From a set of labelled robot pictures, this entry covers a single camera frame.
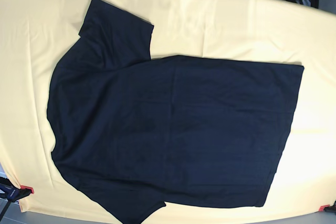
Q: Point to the dark navy T-shirt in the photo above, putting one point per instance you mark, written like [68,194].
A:
[133,133]

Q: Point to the yellow table cloth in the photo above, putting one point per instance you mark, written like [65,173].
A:
[36,33]

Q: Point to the left red-tipped table clamp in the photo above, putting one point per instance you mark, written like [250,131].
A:
[13,194]

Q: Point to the red-tipped table clamp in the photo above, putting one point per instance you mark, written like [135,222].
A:
[13,194]
[328,208]

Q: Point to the right red-tipped table clamp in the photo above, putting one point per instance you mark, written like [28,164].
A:
[328,208]

